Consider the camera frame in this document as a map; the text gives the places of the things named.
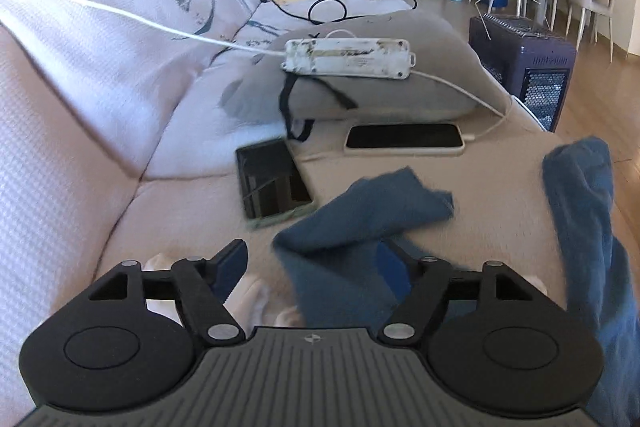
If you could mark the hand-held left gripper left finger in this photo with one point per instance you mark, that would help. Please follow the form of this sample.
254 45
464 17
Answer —
232 267

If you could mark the white knit sweater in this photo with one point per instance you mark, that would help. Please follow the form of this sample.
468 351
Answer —
250 297

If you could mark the white power strip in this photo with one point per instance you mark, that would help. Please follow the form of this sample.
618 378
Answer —
350 57

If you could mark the grey pillow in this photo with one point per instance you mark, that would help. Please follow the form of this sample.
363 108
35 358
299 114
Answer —
440 47

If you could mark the phone in white case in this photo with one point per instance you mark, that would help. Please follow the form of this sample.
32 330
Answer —
400 136

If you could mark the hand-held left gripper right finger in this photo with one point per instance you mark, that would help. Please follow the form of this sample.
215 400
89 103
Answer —
392 272

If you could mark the blue fleece garment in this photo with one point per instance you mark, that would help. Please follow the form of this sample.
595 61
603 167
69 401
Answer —
330 267

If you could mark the dark phone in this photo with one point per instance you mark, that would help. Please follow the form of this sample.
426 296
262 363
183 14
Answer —
270 182

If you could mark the printed white sofa throw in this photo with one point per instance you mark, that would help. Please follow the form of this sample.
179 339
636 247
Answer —
100 57

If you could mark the dark purple space heater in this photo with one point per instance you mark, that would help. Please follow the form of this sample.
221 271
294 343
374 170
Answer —
545 57

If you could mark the cream sofa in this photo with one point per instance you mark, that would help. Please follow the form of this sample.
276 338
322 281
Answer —
75 217

